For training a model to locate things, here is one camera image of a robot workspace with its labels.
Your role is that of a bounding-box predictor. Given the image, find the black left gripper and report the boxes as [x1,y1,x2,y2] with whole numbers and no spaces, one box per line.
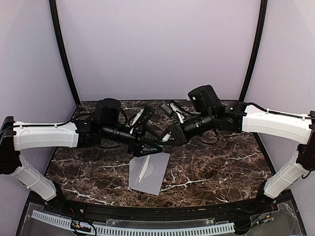
[101,123,163,157]

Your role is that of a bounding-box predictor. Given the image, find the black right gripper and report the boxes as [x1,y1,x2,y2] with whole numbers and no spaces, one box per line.
[156,109,216,146]

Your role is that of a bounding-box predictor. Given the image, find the grey paper envelope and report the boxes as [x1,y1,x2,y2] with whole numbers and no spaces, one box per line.
[128,152,170,196]

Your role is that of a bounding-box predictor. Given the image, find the small white-capped glue bottle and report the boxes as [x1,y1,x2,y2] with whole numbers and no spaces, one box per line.
[157,133,171,148]

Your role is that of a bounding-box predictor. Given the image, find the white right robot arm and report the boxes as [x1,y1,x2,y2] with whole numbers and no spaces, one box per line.
[157,85,315,213]

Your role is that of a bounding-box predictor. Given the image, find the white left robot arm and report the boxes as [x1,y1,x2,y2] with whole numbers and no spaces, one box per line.
[0,98,162,214]

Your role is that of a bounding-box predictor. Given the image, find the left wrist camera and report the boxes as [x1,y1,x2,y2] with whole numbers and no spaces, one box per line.
[130,106,155,128]

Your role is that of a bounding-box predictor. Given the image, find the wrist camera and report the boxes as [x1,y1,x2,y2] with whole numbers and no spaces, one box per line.
[130,106,155,128]
[159,100,185,123]

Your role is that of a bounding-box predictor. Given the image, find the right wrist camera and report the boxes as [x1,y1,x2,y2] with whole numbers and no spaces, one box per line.
[159,100,185,123]

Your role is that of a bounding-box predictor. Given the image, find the black front rail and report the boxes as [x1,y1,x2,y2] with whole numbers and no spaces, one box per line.
[61,199,278,223]

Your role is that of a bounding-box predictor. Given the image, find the white slotted cable duct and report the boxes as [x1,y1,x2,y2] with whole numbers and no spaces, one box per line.
[31,210,235,236]

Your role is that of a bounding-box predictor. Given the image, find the black frame corner post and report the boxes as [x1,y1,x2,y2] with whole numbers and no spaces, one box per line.
[238,0,268,102]

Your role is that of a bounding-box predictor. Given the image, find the black left frame post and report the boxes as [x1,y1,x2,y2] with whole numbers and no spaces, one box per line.
[49,0,81,106]

